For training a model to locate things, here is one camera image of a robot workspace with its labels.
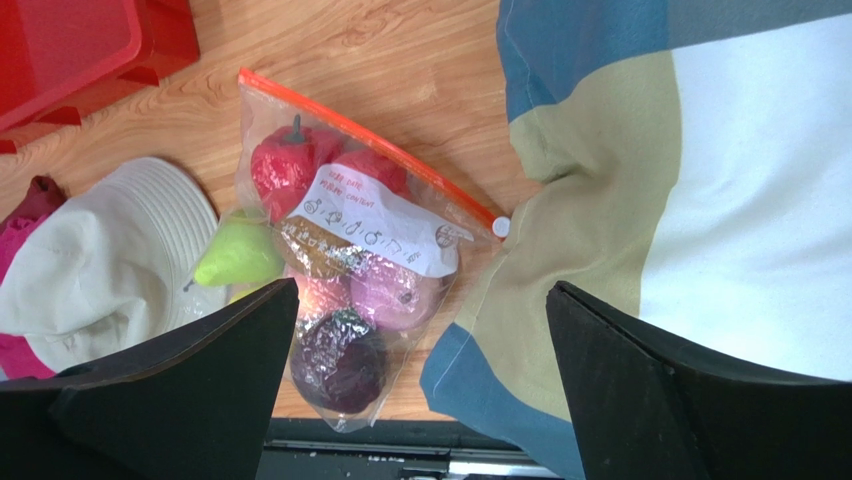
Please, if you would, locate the checkered blue beige pillow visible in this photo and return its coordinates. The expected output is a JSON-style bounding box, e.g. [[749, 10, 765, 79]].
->
[[420, 0, 851, 476]]

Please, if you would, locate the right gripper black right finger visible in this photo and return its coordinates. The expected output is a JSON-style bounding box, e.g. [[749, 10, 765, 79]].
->
[[546, 281, 851, 479]]

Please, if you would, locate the magenta folded cloth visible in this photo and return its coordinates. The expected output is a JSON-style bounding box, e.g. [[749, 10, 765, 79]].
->
[[1, 215, 55, 380]]

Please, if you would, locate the brown fake kiwi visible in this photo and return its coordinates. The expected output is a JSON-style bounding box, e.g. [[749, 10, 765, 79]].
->
[[275, 216, 364, 279]]

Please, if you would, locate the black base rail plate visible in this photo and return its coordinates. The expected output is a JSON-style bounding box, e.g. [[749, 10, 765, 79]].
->
[[256, 418, 557, 480]]

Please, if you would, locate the red fake bell pepper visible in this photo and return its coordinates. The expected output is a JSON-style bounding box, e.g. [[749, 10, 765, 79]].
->
[[250, 114, 344, 223]]

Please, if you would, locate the clear zip top bag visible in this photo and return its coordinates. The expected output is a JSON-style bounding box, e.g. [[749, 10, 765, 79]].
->
[[188, 69, 510, 433]]

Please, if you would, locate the red plastic bin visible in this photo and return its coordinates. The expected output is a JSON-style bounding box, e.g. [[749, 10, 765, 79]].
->
[[1, 0, 200, 154]]

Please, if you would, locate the red fake strawberry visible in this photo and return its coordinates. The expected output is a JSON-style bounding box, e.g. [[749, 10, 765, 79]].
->
[[333, 149, 411, 199]]

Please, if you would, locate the pink fake onion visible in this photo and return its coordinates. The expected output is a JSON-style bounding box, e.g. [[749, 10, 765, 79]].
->
[[350, 253, 444, 331]]

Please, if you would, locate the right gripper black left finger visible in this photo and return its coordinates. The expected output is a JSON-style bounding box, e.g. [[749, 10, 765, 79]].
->
[[1, 279, 298, 479]]

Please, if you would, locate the beige bucket hat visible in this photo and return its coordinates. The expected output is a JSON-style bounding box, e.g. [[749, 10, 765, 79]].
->
[[15, 157, 227, 375]]

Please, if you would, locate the dark red folded cloth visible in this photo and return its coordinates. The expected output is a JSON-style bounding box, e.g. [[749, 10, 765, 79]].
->
[[1, 176, 67, 232]]

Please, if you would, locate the dark purple fake fruit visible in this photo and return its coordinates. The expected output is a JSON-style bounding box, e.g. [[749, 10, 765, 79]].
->
[[290, 308, 387, 414]]

